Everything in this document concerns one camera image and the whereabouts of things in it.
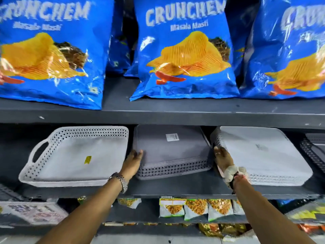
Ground white perforated plastic tray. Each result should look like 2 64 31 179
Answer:
210 126 313 187

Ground silver metal wristwatch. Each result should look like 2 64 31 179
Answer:
108 172 128 194

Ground blue potato chips bag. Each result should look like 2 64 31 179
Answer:
0 0 115 110
240 0 325 100
225 0 262 82
106 0 131 75
129 0 240 101

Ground person's left hand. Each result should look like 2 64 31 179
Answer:
119 149 144 182

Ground yellow snack packets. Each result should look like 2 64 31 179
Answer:
286 201 325 224

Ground white green snack packet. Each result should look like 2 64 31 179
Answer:
207 199 234 222
159 198 186 218
117 198 142 209
232 200 245 216
183 199 209 221

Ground golden snack packets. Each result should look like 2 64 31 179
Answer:
198 223 252 238

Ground person's right forearm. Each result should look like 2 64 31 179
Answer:
233 176 317 244

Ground white perforated tray with handle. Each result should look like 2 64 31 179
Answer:
18 126 129 188

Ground person's right hand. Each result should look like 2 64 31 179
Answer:
213 146 235 179

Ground dark perforated plastic tray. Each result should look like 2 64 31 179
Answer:
300 133 325 174

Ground grey perforated plastic tray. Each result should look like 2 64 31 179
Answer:
133 125 214 181

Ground person's left forearm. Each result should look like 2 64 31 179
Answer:
36 178 123 244

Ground printed white box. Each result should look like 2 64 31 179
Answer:
0 201 69 226

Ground red thread bracelet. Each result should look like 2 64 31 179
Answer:
230 174 250 191

